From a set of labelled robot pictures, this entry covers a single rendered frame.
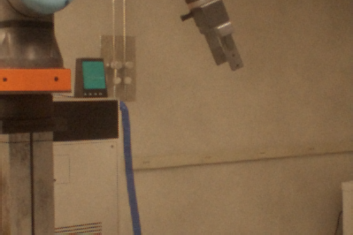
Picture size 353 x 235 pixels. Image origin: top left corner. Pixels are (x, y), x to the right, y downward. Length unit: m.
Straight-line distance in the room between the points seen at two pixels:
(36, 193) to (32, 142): 0.12
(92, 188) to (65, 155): 0.18
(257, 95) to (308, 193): 0.85
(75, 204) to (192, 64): 1.79
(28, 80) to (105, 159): 1.28
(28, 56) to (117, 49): 2.51
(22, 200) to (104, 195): 1.07
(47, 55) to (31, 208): 0.40
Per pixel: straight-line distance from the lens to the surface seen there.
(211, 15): 1.32
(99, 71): 2.57
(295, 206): 4.63
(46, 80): 1.28
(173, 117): 3.97
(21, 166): 1.49
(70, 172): 2.47
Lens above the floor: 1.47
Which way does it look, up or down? 1 degrees down
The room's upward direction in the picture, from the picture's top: 1 degrees counter-clockwise
